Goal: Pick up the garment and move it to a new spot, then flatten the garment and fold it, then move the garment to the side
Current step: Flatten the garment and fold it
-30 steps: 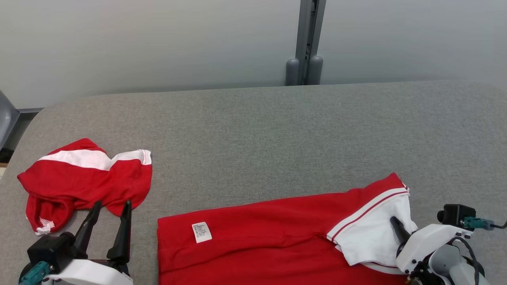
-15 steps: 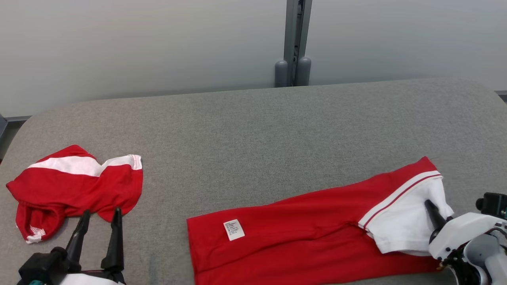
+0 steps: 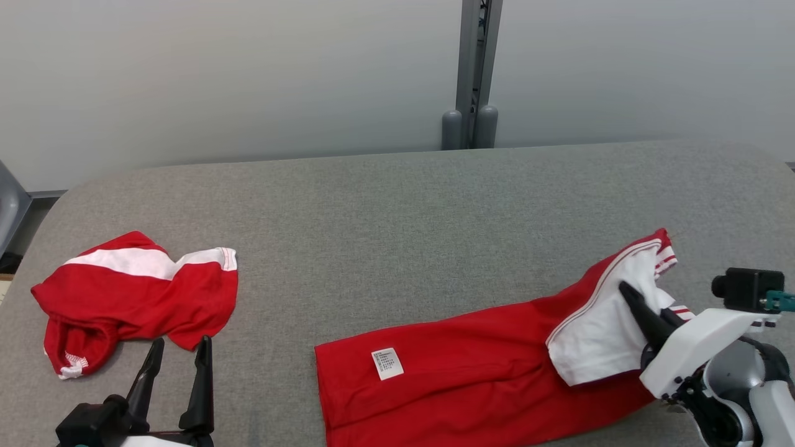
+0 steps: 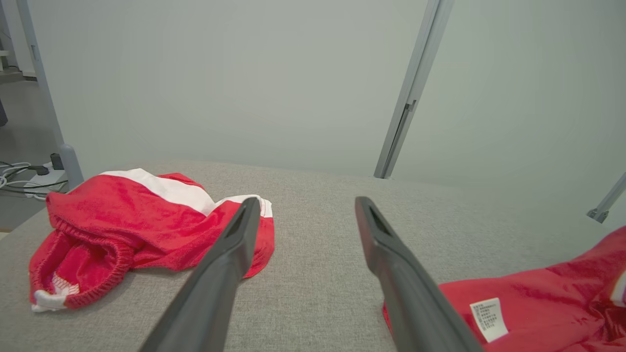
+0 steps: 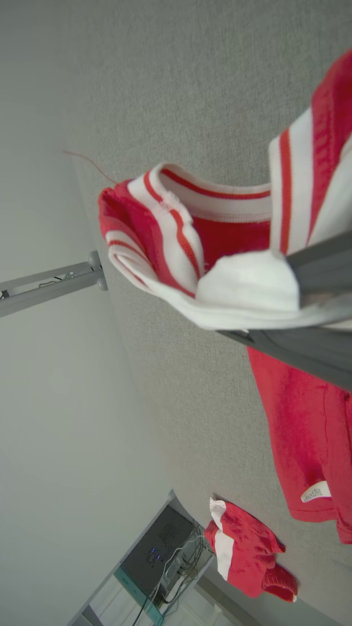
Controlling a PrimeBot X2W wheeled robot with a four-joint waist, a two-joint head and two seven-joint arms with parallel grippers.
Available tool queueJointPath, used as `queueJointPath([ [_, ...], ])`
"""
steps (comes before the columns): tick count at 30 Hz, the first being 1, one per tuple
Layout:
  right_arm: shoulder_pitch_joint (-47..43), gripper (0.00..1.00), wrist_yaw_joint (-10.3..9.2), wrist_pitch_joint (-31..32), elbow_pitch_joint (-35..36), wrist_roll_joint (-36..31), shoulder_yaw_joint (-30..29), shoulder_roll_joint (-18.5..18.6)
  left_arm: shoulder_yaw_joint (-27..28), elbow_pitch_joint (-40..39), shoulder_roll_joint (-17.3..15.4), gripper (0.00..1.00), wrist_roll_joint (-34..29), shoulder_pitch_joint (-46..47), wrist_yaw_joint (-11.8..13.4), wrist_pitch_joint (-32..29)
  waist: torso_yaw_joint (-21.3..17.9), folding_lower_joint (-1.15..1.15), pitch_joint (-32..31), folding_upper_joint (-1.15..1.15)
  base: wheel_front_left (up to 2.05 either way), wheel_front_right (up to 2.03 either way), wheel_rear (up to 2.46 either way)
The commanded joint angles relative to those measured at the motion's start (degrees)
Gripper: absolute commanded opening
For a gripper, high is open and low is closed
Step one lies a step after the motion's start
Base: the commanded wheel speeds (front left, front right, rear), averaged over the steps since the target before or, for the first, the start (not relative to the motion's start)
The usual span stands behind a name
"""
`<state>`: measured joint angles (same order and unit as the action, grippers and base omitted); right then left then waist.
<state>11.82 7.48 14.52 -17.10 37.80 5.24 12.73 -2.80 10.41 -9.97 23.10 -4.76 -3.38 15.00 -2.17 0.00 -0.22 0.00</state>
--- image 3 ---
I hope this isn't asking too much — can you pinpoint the long red white garment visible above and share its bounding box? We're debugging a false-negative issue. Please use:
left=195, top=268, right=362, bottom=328
left=314, top=228, right=696, bottom=447

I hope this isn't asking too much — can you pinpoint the grey cylindrical post foot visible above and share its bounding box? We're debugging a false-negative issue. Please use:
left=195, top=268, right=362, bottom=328
left=475, top=104, right=500, bottom=150
left=441, top=110, right=464, bottom=151

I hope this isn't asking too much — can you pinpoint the red white shirt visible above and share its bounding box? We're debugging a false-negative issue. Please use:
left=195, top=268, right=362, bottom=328
left=31, top=231, right=239, bottom=381

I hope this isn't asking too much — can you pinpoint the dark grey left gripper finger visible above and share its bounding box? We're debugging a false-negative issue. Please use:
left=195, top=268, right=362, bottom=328
left=179, top=335, right=216, bottom=434
left=126, top=337, right=166, bottom=434

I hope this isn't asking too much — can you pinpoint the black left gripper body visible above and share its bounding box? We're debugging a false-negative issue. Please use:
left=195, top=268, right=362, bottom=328
left=55, top=394, right=216, bottom=447

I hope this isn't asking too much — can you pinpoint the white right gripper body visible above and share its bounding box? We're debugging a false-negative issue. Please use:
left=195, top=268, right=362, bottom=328
left=640, top=308, right=781, bottom=399

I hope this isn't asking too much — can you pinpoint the grey vertical metal post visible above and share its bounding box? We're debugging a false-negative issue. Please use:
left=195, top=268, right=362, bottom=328
left=455, top=0, right=504, bottom=150

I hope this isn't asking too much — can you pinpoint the teal cable connector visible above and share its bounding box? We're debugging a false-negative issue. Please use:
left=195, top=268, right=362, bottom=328
left=765, top=290, right=795, bottom=314

